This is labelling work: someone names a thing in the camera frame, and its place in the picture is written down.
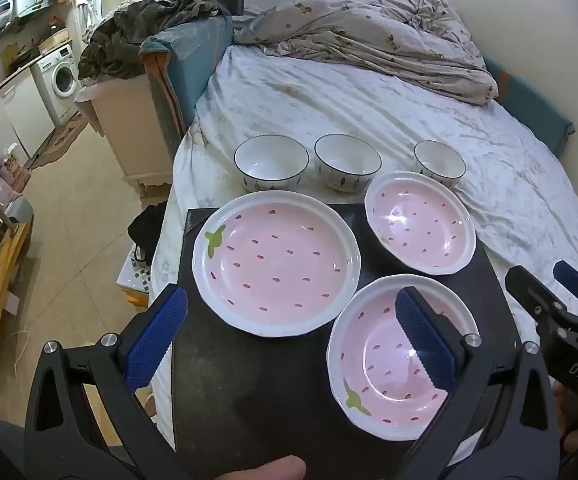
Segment tiled small stool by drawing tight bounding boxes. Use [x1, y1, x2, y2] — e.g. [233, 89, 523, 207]
[116, 247, 162, 308]

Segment black board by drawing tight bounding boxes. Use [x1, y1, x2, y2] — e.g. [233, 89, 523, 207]
[171, 200, 540, 480]

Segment small deep pink strawberry plate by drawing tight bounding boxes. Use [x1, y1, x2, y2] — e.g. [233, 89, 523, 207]
[365, 171, 477, 277]
[327, 273, 480, 442]

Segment person's left hand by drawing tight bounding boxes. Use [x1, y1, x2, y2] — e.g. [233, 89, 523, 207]
[204, 455, 307, 480]

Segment grey bin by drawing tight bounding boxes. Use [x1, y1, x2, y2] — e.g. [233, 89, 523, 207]
[9, 195, 34, 226]

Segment person's right hand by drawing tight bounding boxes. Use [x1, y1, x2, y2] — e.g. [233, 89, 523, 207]
[551, 380, 578, 443]

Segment white washing machine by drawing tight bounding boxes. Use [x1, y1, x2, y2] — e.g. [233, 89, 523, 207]
[34, 45, 80, 121]

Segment black bag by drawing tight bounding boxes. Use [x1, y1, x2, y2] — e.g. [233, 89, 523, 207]
[128, 201, 170, 266]

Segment white bowl with leaf print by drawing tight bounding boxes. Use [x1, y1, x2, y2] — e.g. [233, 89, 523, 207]
[414, 140, 467, 188]
[314, 133, 382, 193]
[234, 135, 310, 193]

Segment patterned floor rug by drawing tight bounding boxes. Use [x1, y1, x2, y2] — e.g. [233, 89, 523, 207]
[29, 110, 90, 171]

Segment pink boxes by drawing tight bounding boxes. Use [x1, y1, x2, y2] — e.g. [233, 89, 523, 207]
[0, 152, 32, 196]

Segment teal folded blanket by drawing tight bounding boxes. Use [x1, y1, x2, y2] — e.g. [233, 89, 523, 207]
[140, 15, 234, 146]

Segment large pink strawberry plate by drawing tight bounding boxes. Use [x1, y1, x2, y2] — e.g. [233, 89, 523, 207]
[192, 191, 361, 338]

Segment white kitchen cabinets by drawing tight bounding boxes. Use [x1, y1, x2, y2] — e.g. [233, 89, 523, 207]
[0, 67, 57, 161]

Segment grey printed quilt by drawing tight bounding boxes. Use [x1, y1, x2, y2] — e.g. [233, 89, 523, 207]
[233, 0, 500, 106]

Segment white storage cabinet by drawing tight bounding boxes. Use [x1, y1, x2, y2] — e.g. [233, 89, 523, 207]
[74, 77, 174, 197]

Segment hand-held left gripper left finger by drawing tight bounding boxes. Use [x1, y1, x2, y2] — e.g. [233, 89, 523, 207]
[23, 284, 192, 480]

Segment pile of dark clothes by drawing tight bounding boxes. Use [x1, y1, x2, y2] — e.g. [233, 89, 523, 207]
[78, 0, 222, 81]

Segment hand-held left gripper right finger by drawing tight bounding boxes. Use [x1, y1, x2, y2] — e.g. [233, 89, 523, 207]
[394, 287, 562, 480]

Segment teal orange-striped cushion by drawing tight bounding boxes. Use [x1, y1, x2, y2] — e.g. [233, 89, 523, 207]
[484, 55, 576, 153]

